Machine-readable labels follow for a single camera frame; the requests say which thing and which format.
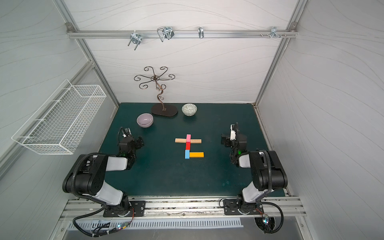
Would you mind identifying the natural wood block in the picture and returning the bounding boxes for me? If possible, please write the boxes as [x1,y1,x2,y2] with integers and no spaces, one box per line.
[190,139,202,144]
[175,138,187,144]

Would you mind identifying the yellow block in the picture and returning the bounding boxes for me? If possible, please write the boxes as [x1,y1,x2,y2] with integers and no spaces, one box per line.
[189,152,205,158]

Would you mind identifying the blue block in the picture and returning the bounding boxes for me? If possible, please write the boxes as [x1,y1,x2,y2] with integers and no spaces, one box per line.
[185,150,190,160]

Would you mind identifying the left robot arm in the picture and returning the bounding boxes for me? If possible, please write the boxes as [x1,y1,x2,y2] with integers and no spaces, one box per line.
[62,127,145,217]

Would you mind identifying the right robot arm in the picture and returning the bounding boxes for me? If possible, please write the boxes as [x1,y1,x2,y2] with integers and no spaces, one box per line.
[221,123,288,215]

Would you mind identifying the purple bowl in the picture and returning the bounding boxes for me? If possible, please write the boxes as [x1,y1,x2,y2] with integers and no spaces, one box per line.
[137,113,154,128]

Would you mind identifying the brown metal jewelry stand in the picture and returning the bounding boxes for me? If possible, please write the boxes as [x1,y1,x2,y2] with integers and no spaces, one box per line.
[134,66,178,117]

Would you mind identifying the patterned white green bowl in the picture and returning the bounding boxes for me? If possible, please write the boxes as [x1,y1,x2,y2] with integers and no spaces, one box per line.
[182,104,198,117]

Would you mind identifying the white vent strip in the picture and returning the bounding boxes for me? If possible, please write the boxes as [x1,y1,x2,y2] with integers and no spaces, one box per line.
[78,218,244,231]

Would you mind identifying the metal clamp far left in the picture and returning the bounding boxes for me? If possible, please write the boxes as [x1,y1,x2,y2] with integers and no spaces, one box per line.
[128,32,142,50]

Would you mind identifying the metal clamp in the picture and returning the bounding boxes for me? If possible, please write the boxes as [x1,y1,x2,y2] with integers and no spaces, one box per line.
[198,27,204,39]
[128,32,142,50]
[157,27,175,42]
[260,27,287,39]

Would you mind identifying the metal clamp far right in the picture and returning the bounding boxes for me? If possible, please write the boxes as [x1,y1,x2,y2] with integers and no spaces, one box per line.
[260,27,287,39]

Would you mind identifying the aluminium crossbar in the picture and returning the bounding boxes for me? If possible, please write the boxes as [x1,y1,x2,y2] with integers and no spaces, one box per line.
[67,29,299,40]

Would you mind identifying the white wire basket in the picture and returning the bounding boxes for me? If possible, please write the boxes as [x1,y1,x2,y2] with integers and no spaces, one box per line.
[11,80,106,155]

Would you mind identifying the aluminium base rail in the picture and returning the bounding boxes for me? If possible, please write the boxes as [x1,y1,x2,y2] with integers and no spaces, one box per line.
[59,196,307,222]

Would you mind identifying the right black cable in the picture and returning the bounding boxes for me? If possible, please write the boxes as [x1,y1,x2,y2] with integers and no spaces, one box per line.
[254,201,285,235]

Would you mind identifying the black cable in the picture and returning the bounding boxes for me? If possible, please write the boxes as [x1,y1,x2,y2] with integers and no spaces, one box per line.
[71,206,135,238]
[254,201,285,235]

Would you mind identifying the left black cable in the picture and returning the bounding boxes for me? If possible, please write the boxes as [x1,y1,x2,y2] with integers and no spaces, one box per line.
[71,206,135,238]

